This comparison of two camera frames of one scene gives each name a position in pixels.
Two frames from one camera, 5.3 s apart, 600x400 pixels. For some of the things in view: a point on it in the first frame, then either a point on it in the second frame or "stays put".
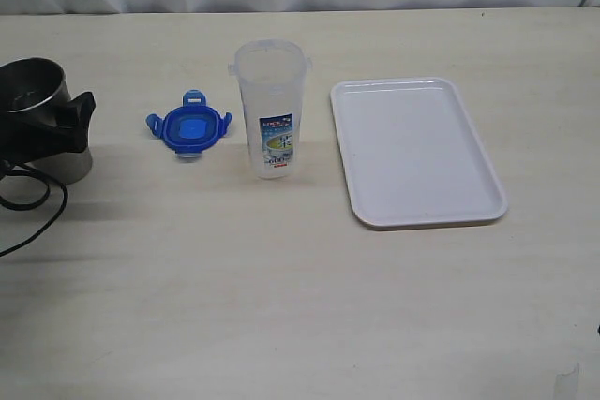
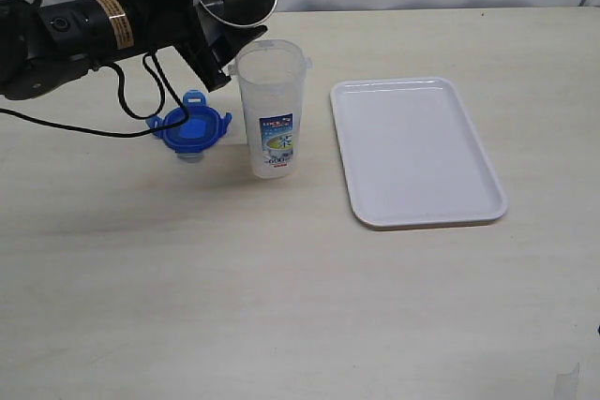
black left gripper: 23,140 → 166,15
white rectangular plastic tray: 411,155 stays put
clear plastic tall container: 272,75 stays put
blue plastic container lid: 191,128 stays put
